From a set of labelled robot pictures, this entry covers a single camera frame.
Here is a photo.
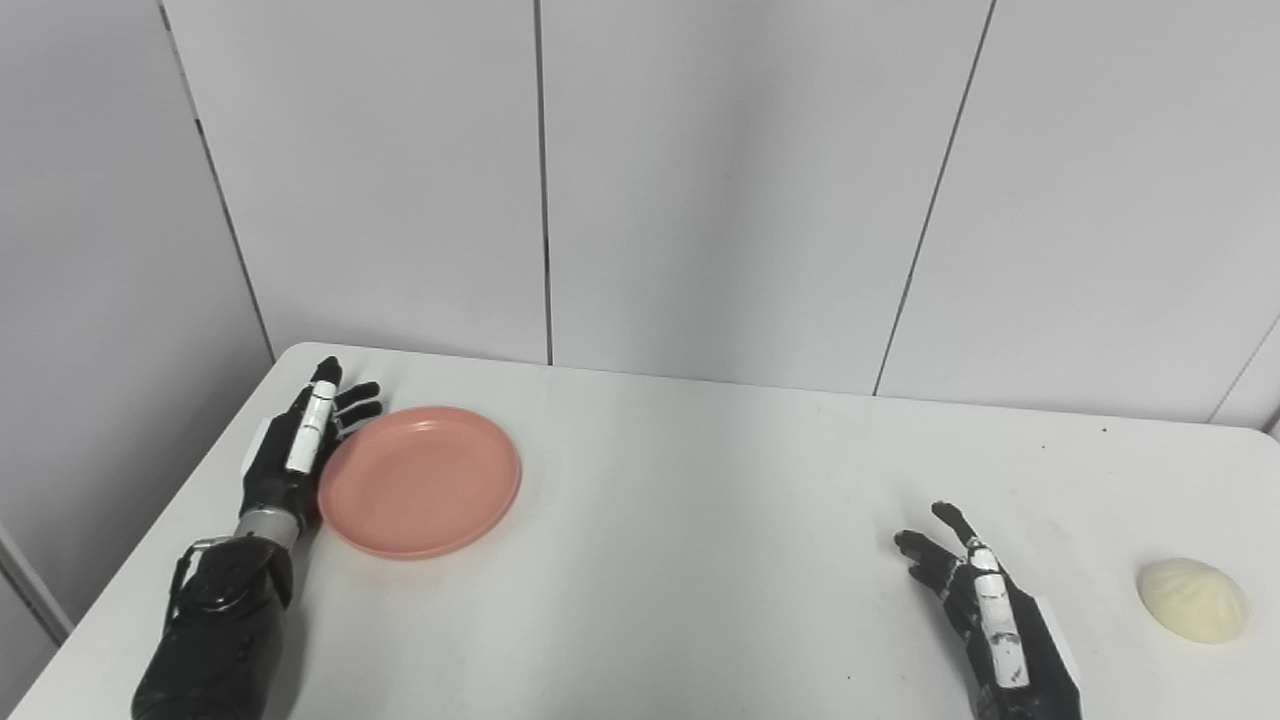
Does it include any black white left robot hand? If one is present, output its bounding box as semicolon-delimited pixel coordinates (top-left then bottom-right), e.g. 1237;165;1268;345
238;356;385;531

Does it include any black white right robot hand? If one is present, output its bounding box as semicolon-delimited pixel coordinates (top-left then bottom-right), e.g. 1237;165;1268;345
893;501;1084;720

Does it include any pink round plate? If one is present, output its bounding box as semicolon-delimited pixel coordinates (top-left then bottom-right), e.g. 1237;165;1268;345
317;405;523;560

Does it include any cream steamed bun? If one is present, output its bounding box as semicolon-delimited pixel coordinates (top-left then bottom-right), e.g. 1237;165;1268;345
1136;558;1250;645

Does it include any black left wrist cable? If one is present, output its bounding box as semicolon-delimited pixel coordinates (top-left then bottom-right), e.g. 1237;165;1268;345
165;537;233;631

